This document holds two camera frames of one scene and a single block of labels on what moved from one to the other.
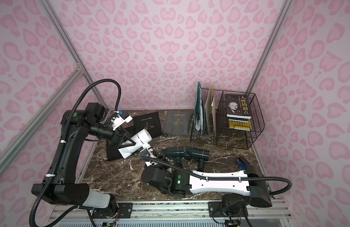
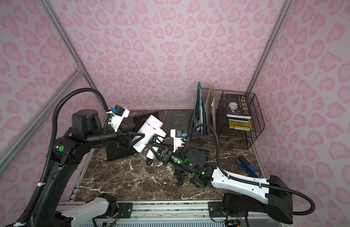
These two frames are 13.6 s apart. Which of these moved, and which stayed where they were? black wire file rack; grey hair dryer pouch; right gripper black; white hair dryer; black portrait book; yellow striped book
Moved: white hair dryer; right gripper black
Stayed: yellow striped book; black portrait book; grey hair dryer pouch; black wire file rack
